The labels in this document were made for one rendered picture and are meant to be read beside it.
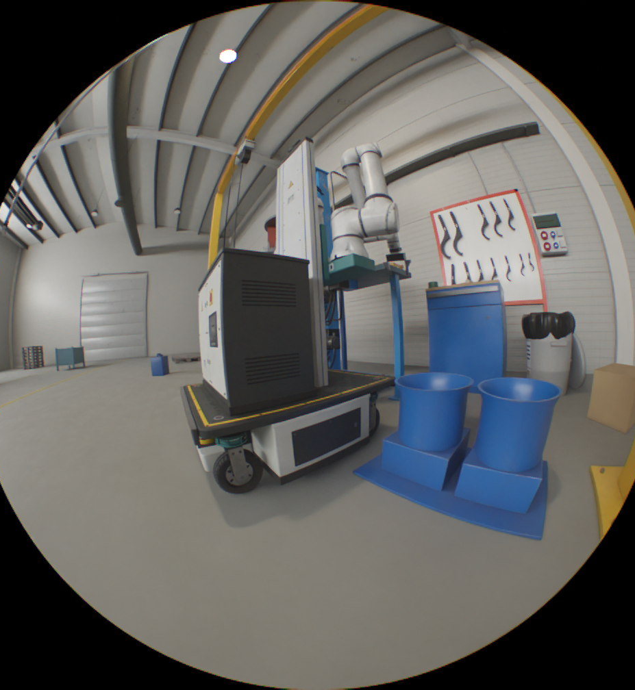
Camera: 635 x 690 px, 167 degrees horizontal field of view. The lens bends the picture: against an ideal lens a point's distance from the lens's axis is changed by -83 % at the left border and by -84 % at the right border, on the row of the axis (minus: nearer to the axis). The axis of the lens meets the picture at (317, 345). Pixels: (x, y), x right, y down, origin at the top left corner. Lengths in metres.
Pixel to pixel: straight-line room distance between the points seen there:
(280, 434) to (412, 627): 0.65
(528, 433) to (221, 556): 0.86
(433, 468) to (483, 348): 1.36
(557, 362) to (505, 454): 1.42
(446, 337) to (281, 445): 1.70
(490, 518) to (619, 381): 1.14
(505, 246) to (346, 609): 3.37
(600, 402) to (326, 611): 1.63
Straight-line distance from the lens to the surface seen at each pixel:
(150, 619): 0.67
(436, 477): 0.81
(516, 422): 0.67
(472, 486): 0.78
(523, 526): 0.79
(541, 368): 2.05
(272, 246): 2.42
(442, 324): 2.07
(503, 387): 0.88
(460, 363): 2.04
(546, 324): 1.98
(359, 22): 3.52
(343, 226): 1.07
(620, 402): 1.64
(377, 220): 1.04
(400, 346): 1.75
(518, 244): 3.28
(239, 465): 0.77
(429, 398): 0.71
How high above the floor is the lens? 0.55
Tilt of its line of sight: 3 degrees down
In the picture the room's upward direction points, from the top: 3 degrees counter-clockwise
